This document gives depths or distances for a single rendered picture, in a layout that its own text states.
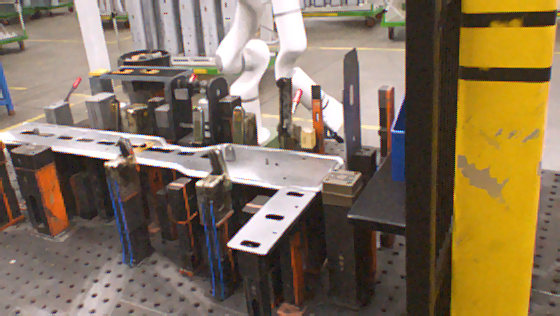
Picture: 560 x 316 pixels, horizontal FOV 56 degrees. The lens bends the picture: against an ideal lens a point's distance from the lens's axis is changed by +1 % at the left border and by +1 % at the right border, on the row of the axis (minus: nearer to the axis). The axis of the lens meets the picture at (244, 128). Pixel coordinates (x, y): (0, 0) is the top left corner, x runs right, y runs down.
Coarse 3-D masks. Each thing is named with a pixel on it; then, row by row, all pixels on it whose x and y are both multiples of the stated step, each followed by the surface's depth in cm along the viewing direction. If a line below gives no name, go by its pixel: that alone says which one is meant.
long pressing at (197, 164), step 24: (48, 144) 187; (72, 144) 184; (96, 144) 181; (168, 144) 173; (240, 144) 166; (168, 168) 158; (192, 168) 153; (240, 168) 150; (264, 168) 148; (288, 168) 146; (312, 168) 145; (336, 168) 144
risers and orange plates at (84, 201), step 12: (72, 156) 190; (72, 168) 191; (84, 168) 196; (72, 180) 190; (84, 180) 189; (72, 192) 195; (84, 192) 190; (156, 192) 169; (72, 204) 197; (84, 204) 192; (168, 204) 169; (84, 216) 194; (168, 216) 170; (168, 228) 172; (168, 240) 174
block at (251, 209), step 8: (256, 200) 135; (264, 200) 134; (248, 208) 131; (256, 208) 131; (248, 216) 130; (272, 216) 133; (272, 256) 135; (272, 264) 135; (280, 264) 139; (272, 272) 135; (280, 272) 139; (272, 280) 135; (280, 280) 140; (272, 288) 136; (280, 288) 140; (272, 296) 137; (280, 296) 140; (272, 304) 137
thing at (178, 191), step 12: (180, 180) 149; (168, 192) 146; (180, 192) 144; (192, 192) 150; (180, 204) 145; (192, 204) 150; (180, 216) 147; (192, 216) 150; (180, 228) 150; (192, 228) 152; (180, 240) 152; (192, 240) 152; (180, 252) 152; (192, 252) 153; (192, 264) 153; (204, 264) 158; (192, 276) 153
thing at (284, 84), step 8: (280, 80) 153; (288, 80) 155; (280, 88) 157; (288, 88) 156; (280, 96) 157; (288, 96) 156; (280, 104) 158; (288, 104) 157; (280, 112) 159; (288, 112) 157; (280, 120) 159; (288, 120) 158; (280, 128) 160; (288, 128) 158
